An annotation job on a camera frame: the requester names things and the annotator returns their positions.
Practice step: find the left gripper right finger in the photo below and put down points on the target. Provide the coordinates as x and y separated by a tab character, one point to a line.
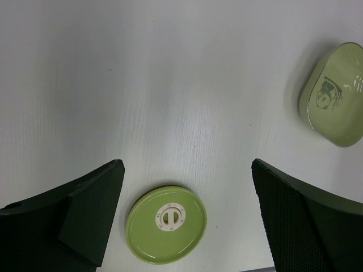
307	228

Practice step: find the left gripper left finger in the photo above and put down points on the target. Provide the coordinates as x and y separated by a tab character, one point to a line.
64	229

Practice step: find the green round lid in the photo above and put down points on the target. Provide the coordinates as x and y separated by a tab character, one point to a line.
165	225

